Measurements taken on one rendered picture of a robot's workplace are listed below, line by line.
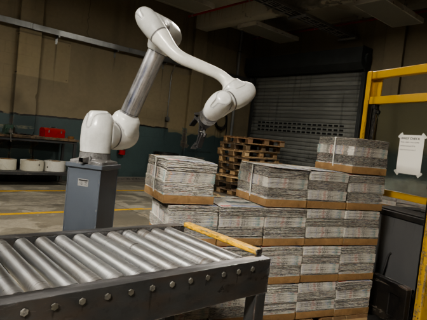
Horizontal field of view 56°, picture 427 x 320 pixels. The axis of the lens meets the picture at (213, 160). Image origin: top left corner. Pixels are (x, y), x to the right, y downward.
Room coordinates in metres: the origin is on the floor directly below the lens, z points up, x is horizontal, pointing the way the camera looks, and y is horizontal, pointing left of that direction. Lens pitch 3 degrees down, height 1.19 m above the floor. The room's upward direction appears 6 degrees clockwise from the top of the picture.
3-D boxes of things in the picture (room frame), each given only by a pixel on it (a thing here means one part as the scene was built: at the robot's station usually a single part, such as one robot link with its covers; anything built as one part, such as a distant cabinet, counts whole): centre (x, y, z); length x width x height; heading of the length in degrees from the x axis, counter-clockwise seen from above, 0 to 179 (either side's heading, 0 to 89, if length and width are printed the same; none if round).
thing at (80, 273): (1.19, 0.41, 0.77); 0.47 x 0.05 x 0.05; 41
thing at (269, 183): (2.53, -0.38, 0.95); 0.38 x 0.29 x 0.23; 24
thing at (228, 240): (1.58, -0.06, 0.81); 0.43 x 0.03 x 0.02; 41
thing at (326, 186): (2.65, -0.65, 0.95); 0.38 x 0.29 x 0.23; 22
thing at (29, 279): (1.11, 0.50, 0.77); 0.47 x 0.05 x 0.05; 41
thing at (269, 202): (2.53, -0.37, 0.86); 0.38 x 0.29 x 0.04; 24
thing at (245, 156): (9.25, -0.83, 0.65); 1.33 x 0.94 x 1.30; 135
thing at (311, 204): (2.65, -0.65, 0.86); 0.38 x 0.29 x 0.04; 22
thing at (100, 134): (2.11, 0.61, 1.17); 0.18 x 0.16 x 0.22; 158
